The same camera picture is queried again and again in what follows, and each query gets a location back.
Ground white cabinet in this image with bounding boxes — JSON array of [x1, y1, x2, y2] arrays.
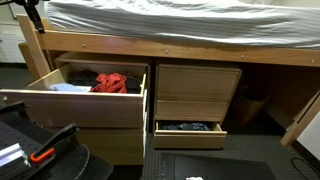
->
[[0, 22, 27, 64]]

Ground black clamp orange handle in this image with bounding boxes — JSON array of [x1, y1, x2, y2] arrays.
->
[[29, 123, 80, 165]]

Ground open small wooden drawer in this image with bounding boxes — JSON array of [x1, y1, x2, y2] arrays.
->
[[153, 120, 228, 150]]

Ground red garment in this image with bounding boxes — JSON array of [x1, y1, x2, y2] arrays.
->
[[88, 72, 128, 94]]

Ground black floor cable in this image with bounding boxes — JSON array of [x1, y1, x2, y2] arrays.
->
[[290, 157, 320, 179]]

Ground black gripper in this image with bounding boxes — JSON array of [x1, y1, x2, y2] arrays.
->
[[14, 0, 46, 35]]

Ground open wide wooden drawer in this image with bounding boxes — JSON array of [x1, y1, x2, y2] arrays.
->
[[0, 63, 148, 129]]

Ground dark blue clothes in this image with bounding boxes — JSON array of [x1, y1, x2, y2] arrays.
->
[[162, 122, 210, 132]]

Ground wide wooden dresser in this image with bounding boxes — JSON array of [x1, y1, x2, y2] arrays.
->
[[43, 51, 151, 166]]

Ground white sheeted mattress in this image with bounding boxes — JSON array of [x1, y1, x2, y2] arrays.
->
[[43, 0, 320, 50]]

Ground brown paper bag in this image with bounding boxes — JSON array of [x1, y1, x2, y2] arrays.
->
[[233, 94, 268, 126]]

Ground wooden bed frame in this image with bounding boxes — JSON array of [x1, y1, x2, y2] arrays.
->
[[15, 13, 320, 148]]

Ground narrow wooden dresser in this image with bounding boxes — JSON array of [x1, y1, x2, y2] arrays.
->
[[153, 63, 243, 123]]

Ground aluminium extrusion bar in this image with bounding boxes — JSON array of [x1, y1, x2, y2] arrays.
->
[[0, 143, 32, 174]]

